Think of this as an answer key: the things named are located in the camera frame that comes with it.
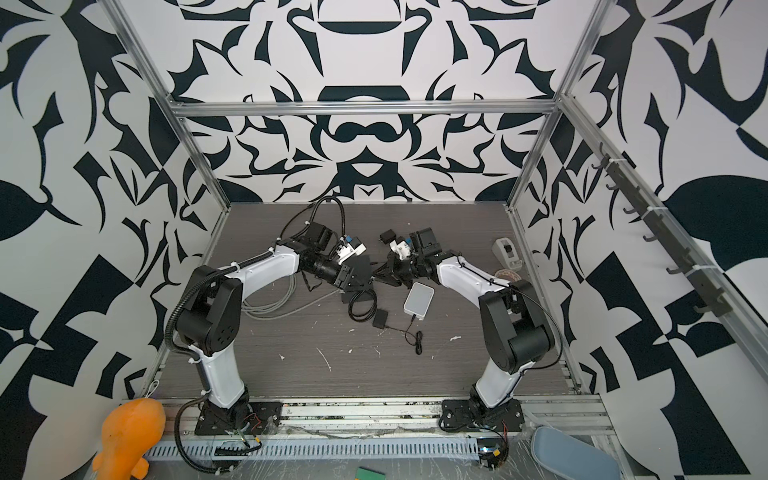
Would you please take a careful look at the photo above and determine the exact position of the black network switch box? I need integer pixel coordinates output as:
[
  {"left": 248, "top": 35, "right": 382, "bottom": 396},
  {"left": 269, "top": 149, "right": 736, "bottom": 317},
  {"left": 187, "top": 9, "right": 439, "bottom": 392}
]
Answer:
[{"left": 341, "top": 288, "right": 377, "bottom": 304}]

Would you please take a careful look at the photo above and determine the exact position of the grey coiled ethernet cable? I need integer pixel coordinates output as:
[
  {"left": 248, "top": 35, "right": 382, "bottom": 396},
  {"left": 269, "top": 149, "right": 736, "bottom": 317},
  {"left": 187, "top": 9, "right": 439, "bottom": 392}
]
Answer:
[{"left": 241, "top": 275, "right": 337, "bottom": 321}]

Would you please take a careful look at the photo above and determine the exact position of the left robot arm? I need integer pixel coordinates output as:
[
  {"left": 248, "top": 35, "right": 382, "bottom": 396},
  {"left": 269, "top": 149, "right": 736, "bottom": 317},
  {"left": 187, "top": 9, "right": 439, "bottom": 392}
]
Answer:
[{"left": 164, "top": 222, "right": 370, "bottom": 424}]

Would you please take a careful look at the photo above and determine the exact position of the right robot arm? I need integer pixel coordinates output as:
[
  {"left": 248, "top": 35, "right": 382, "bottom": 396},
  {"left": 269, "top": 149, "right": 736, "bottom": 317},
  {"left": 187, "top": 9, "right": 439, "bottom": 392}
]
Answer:
[{"left": 374, "top": 228, "right": 558, "bottom": 417}]

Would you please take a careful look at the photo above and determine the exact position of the grey blue pad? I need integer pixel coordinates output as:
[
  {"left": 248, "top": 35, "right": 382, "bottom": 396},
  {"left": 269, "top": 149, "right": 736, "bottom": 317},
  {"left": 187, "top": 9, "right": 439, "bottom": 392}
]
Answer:
[{"left": 530, "top": 426, "right": 622, "bottom": 480}]

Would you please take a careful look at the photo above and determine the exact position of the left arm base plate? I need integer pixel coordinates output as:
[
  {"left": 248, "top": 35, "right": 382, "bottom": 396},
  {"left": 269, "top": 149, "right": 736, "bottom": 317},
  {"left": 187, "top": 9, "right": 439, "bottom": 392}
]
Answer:
[{"left": 194, "top": 401, "right": 283, "bottom": 436}]

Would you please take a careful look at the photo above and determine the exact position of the green object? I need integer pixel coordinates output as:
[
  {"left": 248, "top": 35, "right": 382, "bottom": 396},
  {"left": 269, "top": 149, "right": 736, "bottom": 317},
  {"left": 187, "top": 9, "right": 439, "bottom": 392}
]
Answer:
[{"left": 355, "top": 467, "right": 386, "bottom": 480}]

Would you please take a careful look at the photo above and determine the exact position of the white cable duct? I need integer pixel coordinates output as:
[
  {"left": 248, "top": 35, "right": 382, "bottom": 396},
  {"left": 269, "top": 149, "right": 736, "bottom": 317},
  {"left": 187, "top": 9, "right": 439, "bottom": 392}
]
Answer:
[{"left": 143, "top": 436, "right": 481, "bottom": 463}]

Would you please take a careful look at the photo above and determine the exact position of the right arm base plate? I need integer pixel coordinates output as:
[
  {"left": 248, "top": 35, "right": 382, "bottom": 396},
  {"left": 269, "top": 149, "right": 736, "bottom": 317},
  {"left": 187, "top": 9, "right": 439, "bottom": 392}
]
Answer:
[{"left": 438, "top": 398, "right": 525, "bottom": 433}]

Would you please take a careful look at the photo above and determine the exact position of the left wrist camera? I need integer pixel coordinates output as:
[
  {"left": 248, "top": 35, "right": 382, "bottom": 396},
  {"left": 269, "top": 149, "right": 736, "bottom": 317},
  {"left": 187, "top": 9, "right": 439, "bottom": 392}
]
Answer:
[{"left": 334, "top": 235, "right": 367, "bottom": 264}]

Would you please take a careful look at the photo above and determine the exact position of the roll of tape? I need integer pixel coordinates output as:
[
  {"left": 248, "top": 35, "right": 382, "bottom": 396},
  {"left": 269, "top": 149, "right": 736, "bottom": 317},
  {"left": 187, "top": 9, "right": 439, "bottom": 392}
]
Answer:
[{"left": 494, "top": 269, "right": 523, "bottom": 284}]

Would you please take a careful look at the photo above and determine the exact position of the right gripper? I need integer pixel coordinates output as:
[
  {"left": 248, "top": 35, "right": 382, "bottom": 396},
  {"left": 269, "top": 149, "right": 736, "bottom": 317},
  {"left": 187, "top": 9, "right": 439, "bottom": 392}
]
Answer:
[{"left": 373, "top": 253, "right": 427, "bottom": 289}]

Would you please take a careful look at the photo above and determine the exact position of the white square router box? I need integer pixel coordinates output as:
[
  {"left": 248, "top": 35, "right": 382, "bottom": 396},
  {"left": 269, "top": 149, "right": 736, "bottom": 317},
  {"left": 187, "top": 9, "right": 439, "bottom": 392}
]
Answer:
[{"left": 403, "top": 282, "right": 435, "bottom": 320}]

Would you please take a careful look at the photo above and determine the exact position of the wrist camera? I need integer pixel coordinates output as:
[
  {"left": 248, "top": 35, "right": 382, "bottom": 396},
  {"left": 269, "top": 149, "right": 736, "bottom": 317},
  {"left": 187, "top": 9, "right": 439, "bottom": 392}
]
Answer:
[
  {"left": 334, "top": 235, "right": 367, "bottom": 264},
  {"left": 389, "top": 237, "right": 413, "bottom": 261}
]

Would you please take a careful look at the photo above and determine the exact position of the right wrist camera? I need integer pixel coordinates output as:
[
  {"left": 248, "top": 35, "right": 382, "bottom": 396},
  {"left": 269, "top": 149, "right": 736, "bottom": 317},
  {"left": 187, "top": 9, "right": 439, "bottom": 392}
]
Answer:
[{"left": 389, "top": 237, "right": 413, "bottom": 261}]

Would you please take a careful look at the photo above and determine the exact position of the orange plush toy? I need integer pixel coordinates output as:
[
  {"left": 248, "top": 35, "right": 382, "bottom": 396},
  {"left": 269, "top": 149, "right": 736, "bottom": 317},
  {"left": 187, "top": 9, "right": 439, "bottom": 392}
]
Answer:
[{"left": 92, "top": 398, "right": 166, "bottom": 479}]

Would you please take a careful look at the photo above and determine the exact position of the black power adapter with cable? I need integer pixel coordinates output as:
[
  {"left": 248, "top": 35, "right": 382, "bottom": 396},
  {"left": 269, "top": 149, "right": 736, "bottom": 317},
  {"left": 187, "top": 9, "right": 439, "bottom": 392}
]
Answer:
[{"left": 380, "top": 229, "right": 397, "bottom": 245}]

